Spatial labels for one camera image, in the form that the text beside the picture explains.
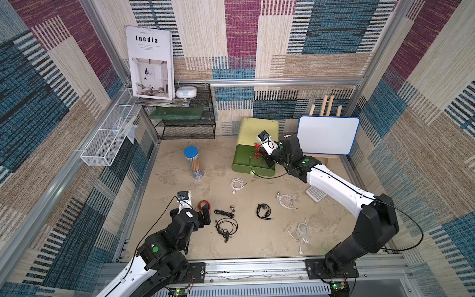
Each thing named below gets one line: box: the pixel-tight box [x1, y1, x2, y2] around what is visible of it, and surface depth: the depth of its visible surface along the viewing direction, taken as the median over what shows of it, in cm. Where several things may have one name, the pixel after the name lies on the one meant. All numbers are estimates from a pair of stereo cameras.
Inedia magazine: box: [125, 25, 176, 101], surface depth 79 cm
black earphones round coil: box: [256, 202, 274, 220], surface depth 91 cm
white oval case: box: [175, 86, 198, 99], surface depth 89 cm
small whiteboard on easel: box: [296, 115, 362, 156], surface depth 96 cm
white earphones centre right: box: [275, 190, 299, 210], surface depth 94 cm
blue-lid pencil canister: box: [183, 145, 203, 179], surface depth 91 cm
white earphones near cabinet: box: [230, 178, 248, 195], surface depth 101 cm
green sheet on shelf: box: [149, 106, 204, 120], surface depth 99 cm
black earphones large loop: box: [215, 217, 239, 244], surface depth 87 cm
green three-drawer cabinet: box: [231, 117, 279, 177], surface depth 92 cm
